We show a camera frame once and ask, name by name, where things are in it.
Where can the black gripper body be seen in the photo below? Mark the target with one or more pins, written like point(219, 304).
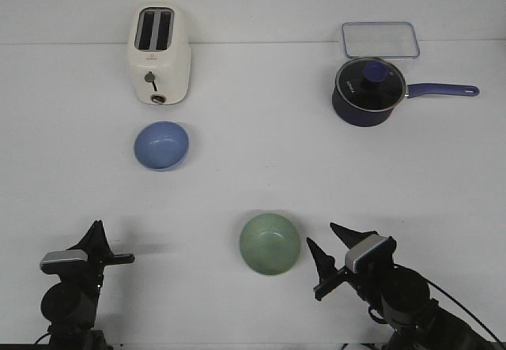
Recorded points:
point(92, 272)
point(364, 282)

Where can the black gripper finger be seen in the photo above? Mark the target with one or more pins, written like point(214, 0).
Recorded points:
point(93, 240)
point(324, 263)
point(105, 247)
point(349, 237)

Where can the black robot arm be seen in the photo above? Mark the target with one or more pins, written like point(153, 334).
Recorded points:
point(396, 296)
point(71, 305)

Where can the green plastic bowl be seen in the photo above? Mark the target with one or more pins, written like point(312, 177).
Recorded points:
point(270, 244)

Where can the blue plastic bowl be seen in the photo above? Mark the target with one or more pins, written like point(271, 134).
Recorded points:
point(161, 146)

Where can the dark blue saucepan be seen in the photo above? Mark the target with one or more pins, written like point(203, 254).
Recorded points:
point(358, 117)

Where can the glass pot lid blue knob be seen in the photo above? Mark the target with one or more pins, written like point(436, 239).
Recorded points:
point(371, 84)

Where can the white two-slot toaster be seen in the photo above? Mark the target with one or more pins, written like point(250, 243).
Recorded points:
point(159, 54)

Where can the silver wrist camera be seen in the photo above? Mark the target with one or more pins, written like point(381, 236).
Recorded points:
point(58, 262)
point(357, 254)

